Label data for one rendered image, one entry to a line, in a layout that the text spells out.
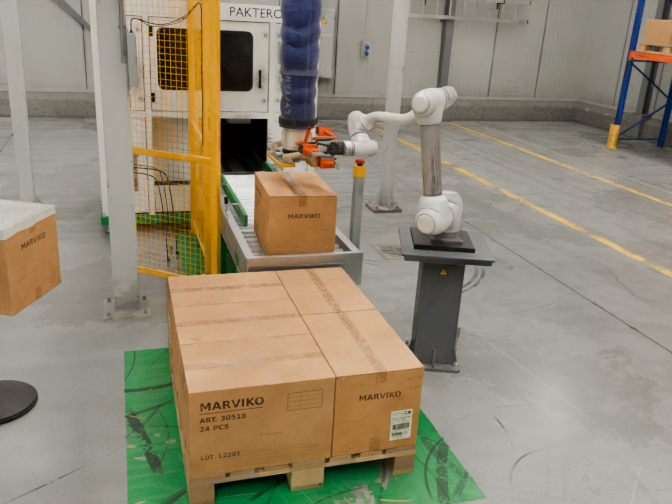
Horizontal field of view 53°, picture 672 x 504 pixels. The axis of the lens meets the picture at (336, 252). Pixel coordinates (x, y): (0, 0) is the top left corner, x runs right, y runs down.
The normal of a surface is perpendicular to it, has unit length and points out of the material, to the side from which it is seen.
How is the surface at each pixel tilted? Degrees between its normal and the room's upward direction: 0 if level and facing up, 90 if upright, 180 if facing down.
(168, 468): 0
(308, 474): 90
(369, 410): 90
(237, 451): 90
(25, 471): 0
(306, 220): 90
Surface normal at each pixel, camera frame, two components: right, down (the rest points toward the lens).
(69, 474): 0.06, -0.94
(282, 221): 0.25, 0.34
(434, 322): -0.04, 0.34
